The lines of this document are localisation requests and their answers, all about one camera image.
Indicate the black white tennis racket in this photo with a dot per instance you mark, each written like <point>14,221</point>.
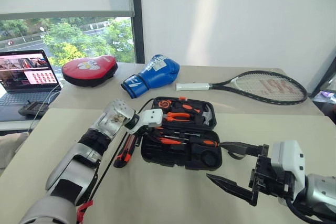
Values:
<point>270,86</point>

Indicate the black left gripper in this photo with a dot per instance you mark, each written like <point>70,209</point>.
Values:
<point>149,132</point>

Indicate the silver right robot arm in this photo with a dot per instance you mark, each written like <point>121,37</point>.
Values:
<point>323,190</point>

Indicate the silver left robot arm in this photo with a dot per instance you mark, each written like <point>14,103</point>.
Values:
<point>68,161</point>

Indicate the silver claw hammer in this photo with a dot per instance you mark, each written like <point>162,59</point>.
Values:
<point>207,117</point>

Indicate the orange black tape measure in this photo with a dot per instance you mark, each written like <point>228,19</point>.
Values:
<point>164,103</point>

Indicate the beige cloth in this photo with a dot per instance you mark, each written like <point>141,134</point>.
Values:
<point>11,150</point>

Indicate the thin black precision screwdriver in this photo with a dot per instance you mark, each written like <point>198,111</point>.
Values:
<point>176,137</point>

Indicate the dark furniture with clutter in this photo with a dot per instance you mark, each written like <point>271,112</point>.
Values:
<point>326,108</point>

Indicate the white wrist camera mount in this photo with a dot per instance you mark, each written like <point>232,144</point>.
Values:
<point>153,117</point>
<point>286,155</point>

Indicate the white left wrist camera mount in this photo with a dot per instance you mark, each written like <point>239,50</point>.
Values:
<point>153,117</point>

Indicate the black plastic tool case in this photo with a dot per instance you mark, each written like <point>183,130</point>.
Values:
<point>157,155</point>

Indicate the black window frame post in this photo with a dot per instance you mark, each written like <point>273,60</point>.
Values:
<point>137,16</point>

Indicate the black handheld controller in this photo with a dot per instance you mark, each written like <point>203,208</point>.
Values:
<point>32,109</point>

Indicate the orange black utility knife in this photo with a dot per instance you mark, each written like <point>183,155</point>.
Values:
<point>126,153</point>

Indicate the blue boxing glove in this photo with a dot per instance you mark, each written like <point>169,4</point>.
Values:
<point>155,75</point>

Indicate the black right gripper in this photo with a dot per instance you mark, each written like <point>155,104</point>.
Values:
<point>267,176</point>

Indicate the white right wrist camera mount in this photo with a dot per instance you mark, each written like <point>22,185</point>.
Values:
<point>286,155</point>

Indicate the orange precision screwdriver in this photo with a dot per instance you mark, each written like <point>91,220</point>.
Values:
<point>170,140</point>

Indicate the red zip tie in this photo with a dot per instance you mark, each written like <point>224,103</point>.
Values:
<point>85,209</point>

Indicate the red black focus pad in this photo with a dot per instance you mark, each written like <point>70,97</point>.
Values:
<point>89,70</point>

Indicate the dark open laptop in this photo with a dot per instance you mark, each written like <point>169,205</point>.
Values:
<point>26,74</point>

